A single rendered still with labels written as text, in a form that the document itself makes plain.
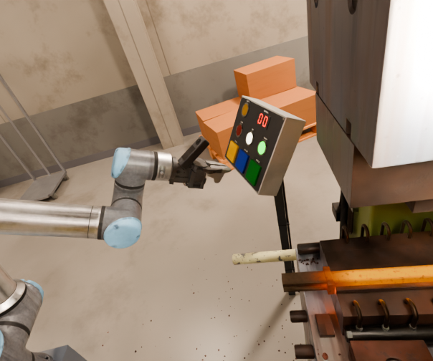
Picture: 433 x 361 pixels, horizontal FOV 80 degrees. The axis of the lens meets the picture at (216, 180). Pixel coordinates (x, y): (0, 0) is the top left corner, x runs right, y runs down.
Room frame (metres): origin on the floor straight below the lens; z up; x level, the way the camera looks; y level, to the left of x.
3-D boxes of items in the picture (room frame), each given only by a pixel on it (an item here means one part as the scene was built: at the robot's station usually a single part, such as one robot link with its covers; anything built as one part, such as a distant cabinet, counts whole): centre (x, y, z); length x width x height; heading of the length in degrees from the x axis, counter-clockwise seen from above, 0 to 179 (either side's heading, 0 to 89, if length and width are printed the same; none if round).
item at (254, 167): (0.78, -0.14, 1.01); 0.07 x 0.05 x 0.07; 10
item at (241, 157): (0.88, -0.12, 1.01); 0.07 x 0.05 x 0.07; 10
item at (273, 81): (2.97, -0.67, 0.41); 1.45 x 1.11 x 0.81; 90
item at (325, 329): (0.26, -0.13, 0.92); 0.04 x 0.03 x 0.01; 166
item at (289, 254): (0.69, -0.18, 0.62); 0.44 x 0.05 x 0.05; 75
